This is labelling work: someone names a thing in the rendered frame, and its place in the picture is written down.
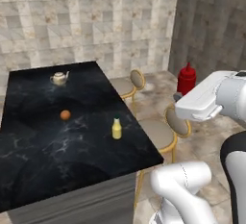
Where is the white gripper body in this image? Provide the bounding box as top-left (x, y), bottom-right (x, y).
top-left (174, 70), bottom-right (237, 122)

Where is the yellow mustard bottle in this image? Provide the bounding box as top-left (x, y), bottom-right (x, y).
top-left (111, 114), bottom-right (123, 140)

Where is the orange fruit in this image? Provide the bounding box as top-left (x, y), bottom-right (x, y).
top-left (60, 109), bottom-right (72, 121)

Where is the red ketchup bottle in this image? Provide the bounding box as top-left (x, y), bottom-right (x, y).
top-left (176, 62), bottom-right (198, 97)

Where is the black marble dining counter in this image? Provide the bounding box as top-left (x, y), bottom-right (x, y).
top-left (0, 61), bottom-right (165, 224)

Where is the white teapot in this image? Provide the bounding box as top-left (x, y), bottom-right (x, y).
top-left (49, 70), bottom-right (71, 87)

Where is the gold stool with grey seat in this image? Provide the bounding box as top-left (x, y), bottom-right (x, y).
top-left (133, 103), bottom-right (193, 211)
top-left (109, 68), bottom-right (147, 117)

